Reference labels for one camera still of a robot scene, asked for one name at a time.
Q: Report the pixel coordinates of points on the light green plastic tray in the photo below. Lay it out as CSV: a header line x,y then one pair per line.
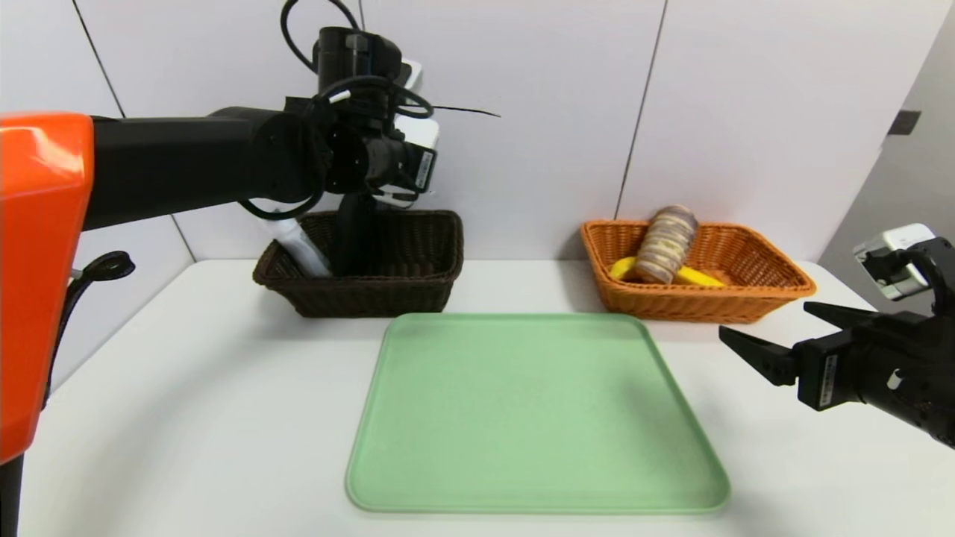
x,y
537,432

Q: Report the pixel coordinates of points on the striped twisted bread loaf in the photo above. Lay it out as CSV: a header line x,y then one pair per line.
x,y
665,246

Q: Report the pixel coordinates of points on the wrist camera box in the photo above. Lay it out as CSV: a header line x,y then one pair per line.
x,y
891,261
412,74

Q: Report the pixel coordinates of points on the white plastic bottle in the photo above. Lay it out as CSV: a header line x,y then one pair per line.
x,y
306,250

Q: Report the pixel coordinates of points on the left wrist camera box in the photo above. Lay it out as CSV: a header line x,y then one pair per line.
x,y
412,74

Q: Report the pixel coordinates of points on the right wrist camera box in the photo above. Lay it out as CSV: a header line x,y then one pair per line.
x,y
891,261

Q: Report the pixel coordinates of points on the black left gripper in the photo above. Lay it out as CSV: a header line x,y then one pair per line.
x,y
423,171

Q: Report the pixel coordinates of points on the dark brown wicker basket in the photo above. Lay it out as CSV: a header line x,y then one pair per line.
x,y
403,291

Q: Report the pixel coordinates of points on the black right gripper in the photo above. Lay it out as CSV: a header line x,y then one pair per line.
x,y
823,370

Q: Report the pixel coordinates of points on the yellow banana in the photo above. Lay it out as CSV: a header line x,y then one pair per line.
x,y
701,277

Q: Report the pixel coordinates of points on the black soft case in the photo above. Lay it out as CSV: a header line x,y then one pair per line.
x,y
354,239

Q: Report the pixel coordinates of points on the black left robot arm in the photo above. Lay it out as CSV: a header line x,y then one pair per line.
x,y
186,164

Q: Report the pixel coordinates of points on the dark wall bracket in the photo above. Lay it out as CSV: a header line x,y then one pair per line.
x,y
903,124

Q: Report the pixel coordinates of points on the white router box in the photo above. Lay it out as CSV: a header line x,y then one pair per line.
x,y
419,130

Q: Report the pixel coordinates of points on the orange wicker basket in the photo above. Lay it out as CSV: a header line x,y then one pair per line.
x,y
709,306

